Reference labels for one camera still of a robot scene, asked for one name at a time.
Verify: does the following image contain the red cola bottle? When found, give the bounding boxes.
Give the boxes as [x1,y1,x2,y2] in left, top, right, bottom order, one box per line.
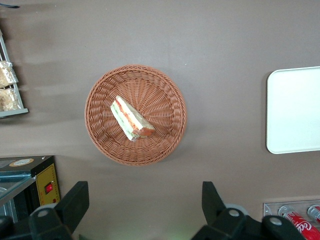
[306,204,320,225]
[277,204,320,240]

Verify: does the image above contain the clear bag of snacks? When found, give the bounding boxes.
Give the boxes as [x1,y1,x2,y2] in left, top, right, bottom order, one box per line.
[0,87,22,112]
[0,60,19,89]

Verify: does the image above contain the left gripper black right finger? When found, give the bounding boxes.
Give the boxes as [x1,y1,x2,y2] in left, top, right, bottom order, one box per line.
[191,181,263,240]

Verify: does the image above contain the black food warmer cabinet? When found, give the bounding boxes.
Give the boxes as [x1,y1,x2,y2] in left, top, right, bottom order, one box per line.
[0,155,62,223]

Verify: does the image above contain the triangular sandwich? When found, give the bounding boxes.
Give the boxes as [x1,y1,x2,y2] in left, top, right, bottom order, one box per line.
[110,95,156,141]

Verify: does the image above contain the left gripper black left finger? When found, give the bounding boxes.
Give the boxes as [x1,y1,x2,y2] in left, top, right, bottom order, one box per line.
[29,181,90,240]

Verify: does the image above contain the cream rectangular serving tray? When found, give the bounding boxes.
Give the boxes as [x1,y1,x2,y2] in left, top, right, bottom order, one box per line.
[266,66,320,155]

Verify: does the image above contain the tray of packaged snacks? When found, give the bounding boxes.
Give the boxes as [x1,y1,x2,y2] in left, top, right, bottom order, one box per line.
[0,27,30,119]

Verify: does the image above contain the round brown wicker basket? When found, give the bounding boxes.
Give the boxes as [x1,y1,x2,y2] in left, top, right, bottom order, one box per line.
[84,64,188,167]

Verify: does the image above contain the clear acrylic bottle rack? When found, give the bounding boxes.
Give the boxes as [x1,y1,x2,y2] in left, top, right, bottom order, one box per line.
[262,199,320,226]

